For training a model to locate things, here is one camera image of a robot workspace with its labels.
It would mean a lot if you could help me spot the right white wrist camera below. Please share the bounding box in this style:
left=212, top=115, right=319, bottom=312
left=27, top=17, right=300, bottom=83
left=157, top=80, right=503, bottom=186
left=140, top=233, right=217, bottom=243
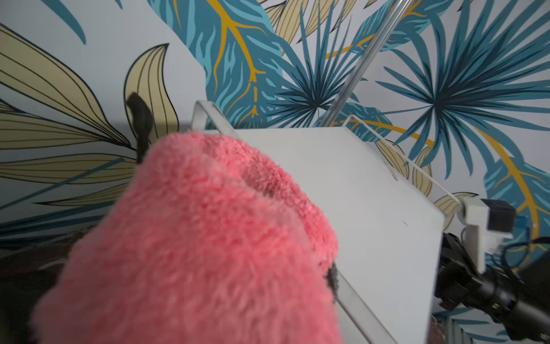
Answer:
left=458, top=197, right=516, bottom=275

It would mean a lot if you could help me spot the pink cloth with black trim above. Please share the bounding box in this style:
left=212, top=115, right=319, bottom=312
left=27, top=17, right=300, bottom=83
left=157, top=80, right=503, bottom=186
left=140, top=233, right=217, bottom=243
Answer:
left=29, top=92, right=345, bottom=344

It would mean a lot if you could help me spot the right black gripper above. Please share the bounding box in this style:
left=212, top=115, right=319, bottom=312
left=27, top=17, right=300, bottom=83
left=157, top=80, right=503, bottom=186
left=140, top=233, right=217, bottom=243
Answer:
left=435, top=234, right=549, bottom=342

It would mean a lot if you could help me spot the white two-tier bookshelf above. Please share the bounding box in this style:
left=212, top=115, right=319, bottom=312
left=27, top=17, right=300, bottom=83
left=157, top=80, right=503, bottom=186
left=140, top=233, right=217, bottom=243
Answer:
left=190, top=101, right=445, bottom=343

